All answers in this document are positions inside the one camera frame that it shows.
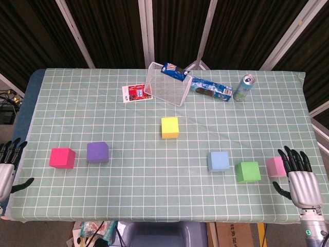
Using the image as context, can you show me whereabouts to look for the small blue cookie pack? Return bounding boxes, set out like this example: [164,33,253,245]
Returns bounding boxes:
[160,61,191,83]

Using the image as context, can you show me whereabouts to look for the colourful snack bags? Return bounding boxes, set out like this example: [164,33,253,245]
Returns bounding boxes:
[67,220,118,247]

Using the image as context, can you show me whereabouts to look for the green foam cube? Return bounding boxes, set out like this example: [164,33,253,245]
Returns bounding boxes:
[235,161,262,184]

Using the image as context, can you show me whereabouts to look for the brown cardboard box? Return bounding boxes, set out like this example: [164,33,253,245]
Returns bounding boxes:
[214,222,255,247]

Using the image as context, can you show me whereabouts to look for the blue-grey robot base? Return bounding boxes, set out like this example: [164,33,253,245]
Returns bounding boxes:
[113,221,208,247]

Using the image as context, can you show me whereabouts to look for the tangled floor cables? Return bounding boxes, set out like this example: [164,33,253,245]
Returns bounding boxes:
[0,89,24,107]

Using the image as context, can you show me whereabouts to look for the black device box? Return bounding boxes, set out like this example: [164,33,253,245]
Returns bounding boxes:
[0,107,17,125]

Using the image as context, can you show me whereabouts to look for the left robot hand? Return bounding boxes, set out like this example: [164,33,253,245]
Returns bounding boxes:
[0,138,35,204]

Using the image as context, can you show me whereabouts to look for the white wire mesh basket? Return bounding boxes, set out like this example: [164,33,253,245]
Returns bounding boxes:
[143,62,193,107]

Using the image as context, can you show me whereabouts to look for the pink foam cube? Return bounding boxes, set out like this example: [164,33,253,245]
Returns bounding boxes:
[265,156,288,178]

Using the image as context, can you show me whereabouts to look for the green checked tablecloth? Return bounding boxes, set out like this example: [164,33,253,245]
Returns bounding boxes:
[5,68,325,223]

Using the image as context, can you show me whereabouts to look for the red and white card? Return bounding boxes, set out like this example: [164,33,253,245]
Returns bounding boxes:
[121,83,153,103]

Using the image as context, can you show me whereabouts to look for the long blue cookie package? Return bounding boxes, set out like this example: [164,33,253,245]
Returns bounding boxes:
[190,76,233,102]

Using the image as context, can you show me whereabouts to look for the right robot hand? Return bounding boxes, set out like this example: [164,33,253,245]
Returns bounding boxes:
[272,146,323,209]

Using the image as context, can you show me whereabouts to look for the light blue foam cube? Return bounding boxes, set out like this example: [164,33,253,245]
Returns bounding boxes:
[207,151,231,172]

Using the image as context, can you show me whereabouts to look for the light blue drink can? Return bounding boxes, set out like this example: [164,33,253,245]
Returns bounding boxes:
[233,74,257,102]

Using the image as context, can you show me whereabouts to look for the purple foam cube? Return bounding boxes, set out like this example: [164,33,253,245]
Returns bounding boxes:
[86,141,109,164]

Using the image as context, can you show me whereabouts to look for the crimson foam cube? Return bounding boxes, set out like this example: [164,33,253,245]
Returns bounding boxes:
[49,147,76,170]

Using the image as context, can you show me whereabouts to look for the yellow foam cube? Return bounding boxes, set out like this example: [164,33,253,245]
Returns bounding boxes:
[161,117,180,139]

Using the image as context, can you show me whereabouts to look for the white partition frame post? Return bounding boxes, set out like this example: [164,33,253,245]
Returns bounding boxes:
[309,99,329,152]
[138,0,155,69]
[185,0,218,70]
[0,73,26,98]
[55,0,96,69]
[259,0,325,70]

